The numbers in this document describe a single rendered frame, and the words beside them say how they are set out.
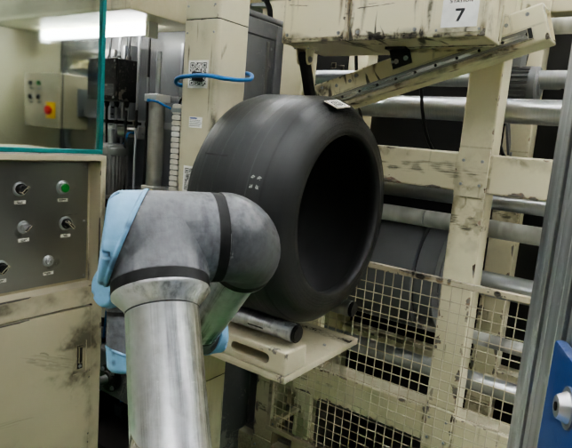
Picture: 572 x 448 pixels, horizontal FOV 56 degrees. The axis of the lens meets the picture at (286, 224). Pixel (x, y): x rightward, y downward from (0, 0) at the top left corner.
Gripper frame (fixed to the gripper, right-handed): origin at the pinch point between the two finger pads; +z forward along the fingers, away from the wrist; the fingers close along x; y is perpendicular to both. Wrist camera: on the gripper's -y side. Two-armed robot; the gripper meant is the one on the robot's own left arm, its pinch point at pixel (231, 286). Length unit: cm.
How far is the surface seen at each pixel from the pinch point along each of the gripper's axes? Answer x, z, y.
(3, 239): 57, -23, 1
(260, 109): 3.3, 5.0, 41.4
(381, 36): -9, 36, 68
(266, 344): -4.6, 10.6, -13.8
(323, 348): -8.5, 32.5, -17.2
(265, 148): -5.2, -2.0, 32.0
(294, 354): -11.3, 13.3, -14.6
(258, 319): -0.6, 11.6, -8.8
